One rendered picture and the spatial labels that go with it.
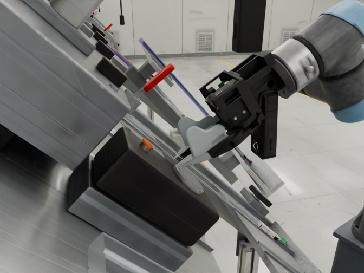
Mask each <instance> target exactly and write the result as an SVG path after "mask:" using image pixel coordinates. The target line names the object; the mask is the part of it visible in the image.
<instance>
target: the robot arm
mask: <svg viewBox="0 0 364 273"><path fill-rule="evenodd" d="M218 78H219V79H220V80H221V83H220V84H218V87H219V88H218V89H217V90H215V89H214V88H213V87H210V88H209V89H207V88H206V87H207V86H208V85H209V84H211V83H212V82H213V81H215V80H216V79H218ZM199 91H200V92H201V94H202V95H203V97H204V98H205V100H206V101H205V102H206V104H207V105H208V107H209V108H210V110H211V111H213V112H214V113H215V116H214V117H212V116H210V115H208V116H205V117H204V118H202V119H201V120H199V121H196V120H193V119H191V118H189V117H183V118H181V119H180V120H179V122H178V127H179V130H180V133H181V136H182V138H183V141H184V144H185V145H184V146H183V147H182V148H181V149H180V150H179V152H178V153H179V154H180V155H181V156H182V157H183V158H184V159H182V160H181V161H180V162H178V163H177V165H181V166H183V167H184V166H189V165H193V164H197V163H201V162H204V161H207V160H209V159H211V158H216V157H218V156H220V155H222V154H224V153H226V152H228V151H230V150H232V149H234V148H235V147H237V146H238V145H239V144H241V143H242V142H243V141H244V140H245V139H246V138H247V137H248V136H249V135H251V151H252V152H253V153H254V154H255V155H257V156H258V157H260V158H261V159H262V160H265V159H270V158H274V157H276V148H277V119H278V96H280V97H282V98H284V99H287V98H289V97H290V96H292V95H293V94H294V93H297V92H299V93H301V94H304V95H306V96H308V97H310V98H313V99H315V100H318V101H321V102H324V103H326V104H328V105H329V106H330V111H331V112H332V113H333V114H334V116H335V118H336V119H337V120H339V121H341V122H344V123H356V122H360V121H363V120H364V4H362V3H360V2H358V1H355V0H344V1H341V2H340V3H338V4H336V5H334V6H333V7H331V8H330V9H328V10H327V11H325V12H323V13H321V14H320V15H319V17H318V18H317V19H315V20H314V21H312V22H311V23H310V24H308V25H307V26H306V27H305V28H303V29H302V30H301V31H299V32H298V33H297V34H296V35H294V36H293V37H292V38H290V39H289V40H287V41H285V42H284V43H283V44H281V45H280V46H279V47H278V48H276V49H275V50H274V51H272V52H270V51H263V50H262V51H261V52H259V53H253V54H251V55H250V56H249V57H247V58H246V59H245V60H244V61H242V62H241V63H240V64H238V65H237V66H235V67H234V68H233V69H231V70H230V71H226V70H223V71H222V72H221V73H219V74H218V75H217V76H215V77H214V78H213V79H212V80H210V81H209V82H208V83H206V84H205V85H203V86H202V87H201V88H199ZM226 130H227V132H226ZM351 230H352V234H353V235H354V237H355V238H356V239H357V240H358V241H359V242H361V243H362V244H364V206H363V208H362V210H361V211H360V212H359V214H358V215H357V216H356V217H355V219H354V220H353V223H352V227H351Z"/></svg>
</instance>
